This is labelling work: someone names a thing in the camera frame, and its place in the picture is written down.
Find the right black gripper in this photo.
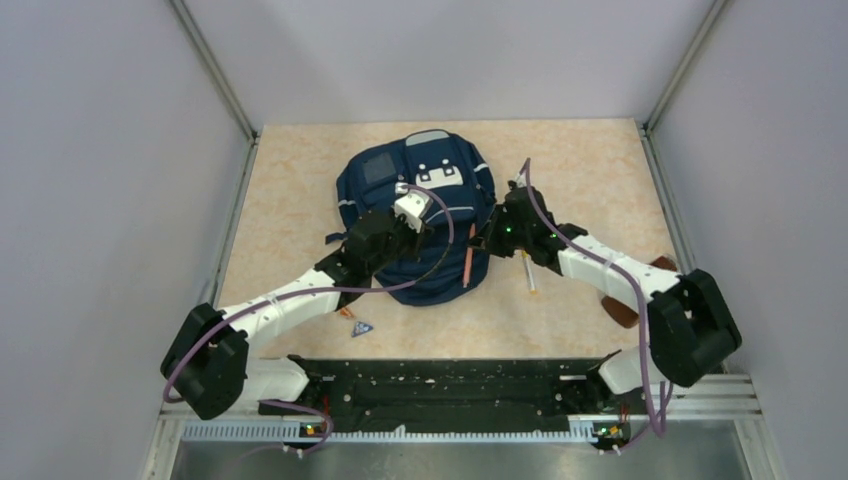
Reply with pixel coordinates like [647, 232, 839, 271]
[469, 204, 531, 258]

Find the white yellow marker pen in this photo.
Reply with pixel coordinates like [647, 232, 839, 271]
[522, 251, 538, 295]

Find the navy blue student backpack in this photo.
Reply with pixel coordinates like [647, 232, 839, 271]
[325, 129, 496, 307]

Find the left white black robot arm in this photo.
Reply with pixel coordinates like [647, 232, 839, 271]
[160, 211, 427, 420]

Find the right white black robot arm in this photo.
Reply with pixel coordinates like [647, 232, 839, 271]
[469, 188, 742, 412]

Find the blue triangular eraser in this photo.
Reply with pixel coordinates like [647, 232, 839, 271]
[351, 321, 374, 338]

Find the brown leather pouch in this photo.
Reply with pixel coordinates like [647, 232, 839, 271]
[600, 254, 680, 330]

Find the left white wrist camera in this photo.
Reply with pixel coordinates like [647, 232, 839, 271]
[392, 182, 433, 233]

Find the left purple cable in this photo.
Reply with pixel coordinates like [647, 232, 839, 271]
[162, 184, 457, 457]

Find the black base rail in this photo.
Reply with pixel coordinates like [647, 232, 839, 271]
[293, 357, 646, 434]

